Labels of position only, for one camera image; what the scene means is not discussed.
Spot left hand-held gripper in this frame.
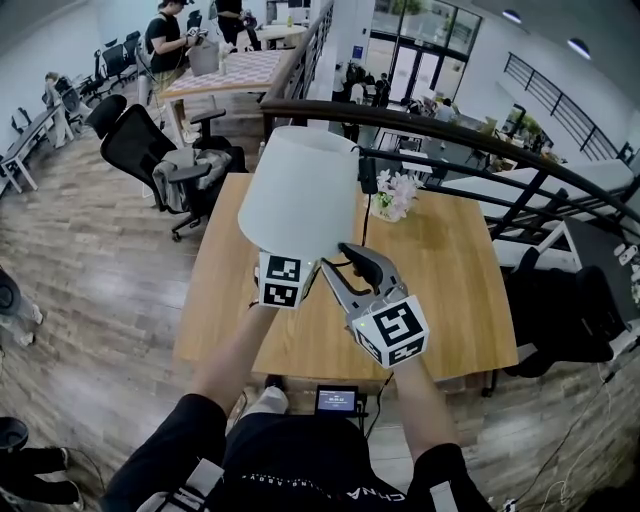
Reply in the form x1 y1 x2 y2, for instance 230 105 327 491
256 249 322 311

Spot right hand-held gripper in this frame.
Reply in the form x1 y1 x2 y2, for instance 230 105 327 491
319 242 432 371

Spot white table lamp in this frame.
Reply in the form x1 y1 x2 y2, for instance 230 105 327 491
237 125 361 262

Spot person's left forearm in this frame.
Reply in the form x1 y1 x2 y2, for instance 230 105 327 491
191 298 275 405

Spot person's right forearm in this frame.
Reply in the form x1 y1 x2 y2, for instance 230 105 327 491
391 358 460 454

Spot pink flowers in vase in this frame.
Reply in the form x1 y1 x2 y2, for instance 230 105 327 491
371 168 425 224

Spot person's white shoe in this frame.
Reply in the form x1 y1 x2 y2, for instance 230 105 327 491
243 384 290 417

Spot small black screen device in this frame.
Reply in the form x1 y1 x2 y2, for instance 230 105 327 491
314 384 370 419

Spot grey jacket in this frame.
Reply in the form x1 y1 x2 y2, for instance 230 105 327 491
151 146 234 215

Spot black curved railing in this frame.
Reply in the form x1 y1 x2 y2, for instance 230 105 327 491
258 98 640 244

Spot person's black shirt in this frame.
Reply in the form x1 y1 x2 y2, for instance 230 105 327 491
99 392 497 512

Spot black padded chair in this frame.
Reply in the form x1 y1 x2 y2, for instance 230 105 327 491
501 246 632 380

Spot checkered table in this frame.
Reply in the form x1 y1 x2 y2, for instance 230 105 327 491
158 48 297 147

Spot glass entrance doors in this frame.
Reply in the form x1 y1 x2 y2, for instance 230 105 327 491
388 38 468 102

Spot white paper bag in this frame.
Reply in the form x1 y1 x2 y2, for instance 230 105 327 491
187 38 222 78

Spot round white table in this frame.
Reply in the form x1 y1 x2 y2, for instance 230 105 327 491
248 23 308 51

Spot black balcony railing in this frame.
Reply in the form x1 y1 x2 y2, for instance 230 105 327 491
503 51 635 162

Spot black mesh office chair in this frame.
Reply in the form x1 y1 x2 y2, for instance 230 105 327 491
92 42 129 91

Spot white desk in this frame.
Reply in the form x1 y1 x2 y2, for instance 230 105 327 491
0 103 68 195

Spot black power adapter with cable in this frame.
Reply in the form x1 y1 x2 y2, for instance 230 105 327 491
357 156 378 249

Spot white floor cable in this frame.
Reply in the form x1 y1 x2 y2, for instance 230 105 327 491
499 359 640 512

